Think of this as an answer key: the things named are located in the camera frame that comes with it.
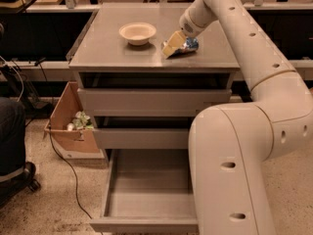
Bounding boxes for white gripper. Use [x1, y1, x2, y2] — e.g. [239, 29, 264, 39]
[162, 7, 209, 58]

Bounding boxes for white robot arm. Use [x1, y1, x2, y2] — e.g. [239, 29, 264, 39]
[162, 0, 313, 235]

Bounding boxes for grey drawer cabinet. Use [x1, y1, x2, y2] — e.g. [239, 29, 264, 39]
[68, 2, 242, 164]

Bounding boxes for grey top drawer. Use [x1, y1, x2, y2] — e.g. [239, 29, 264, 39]
[78, 72, 232, 118]

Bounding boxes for grey drawer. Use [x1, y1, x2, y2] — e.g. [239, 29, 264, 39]
[78, 72, 232, 118]
[93, 117, 193, 149]
[90, 150, 198, 233]

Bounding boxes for grey middle drawer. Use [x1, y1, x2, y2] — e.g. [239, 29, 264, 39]
[93, 117, 193, 149]

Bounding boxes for grey bottom drawer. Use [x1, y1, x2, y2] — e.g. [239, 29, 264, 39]
[90, 150, 198, 233]

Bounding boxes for white paper bowl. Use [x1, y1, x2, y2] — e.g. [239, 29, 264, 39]
[119, 23, 157, 46]

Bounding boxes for crumpled green white trash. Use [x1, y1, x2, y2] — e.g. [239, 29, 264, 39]
[67, 111, 93, 131]

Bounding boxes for brown cardboard box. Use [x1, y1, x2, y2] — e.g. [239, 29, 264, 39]
[45, 81, 102, 159]

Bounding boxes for person leg dark trousers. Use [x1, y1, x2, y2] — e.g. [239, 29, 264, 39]
[0, 97, 25, 178]

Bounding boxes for black power cable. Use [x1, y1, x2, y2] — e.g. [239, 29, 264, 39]
[34, 57, 94, 220]

